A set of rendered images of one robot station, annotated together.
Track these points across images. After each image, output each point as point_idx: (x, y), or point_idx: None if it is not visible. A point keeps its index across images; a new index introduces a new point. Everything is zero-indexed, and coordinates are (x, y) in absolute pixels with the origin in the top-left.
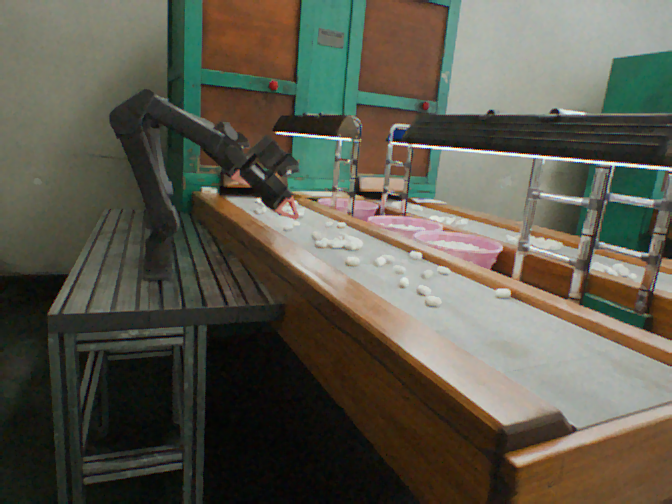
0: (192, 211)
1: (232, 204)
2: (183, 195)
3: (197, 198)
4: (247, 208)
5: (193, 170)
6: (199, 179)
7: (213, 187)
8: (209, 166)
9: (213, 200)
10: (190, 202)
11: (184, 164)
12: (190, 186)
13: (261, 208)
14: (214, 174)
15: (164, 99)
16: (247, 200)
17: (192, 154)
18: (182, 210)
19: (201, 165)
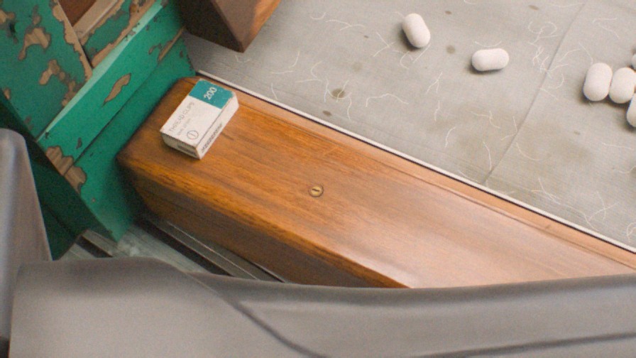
0: (143, 205)
1: (583, 259)
2: (91, 204)
3: (241, 226)
4: (526, 163)
5: (69, 85)
6: (111, 92)
7: (167, 64)
8: (118, 0)
9: (439, 266)
10: (124, 192)
11: (18, 104)
12: (94, 150)
13: (544, 110)
14: (148, 13)
15: (15, 268)
16: (333, 31)
17: (21, 21)
18: (113, 239)
19: (78, 24)
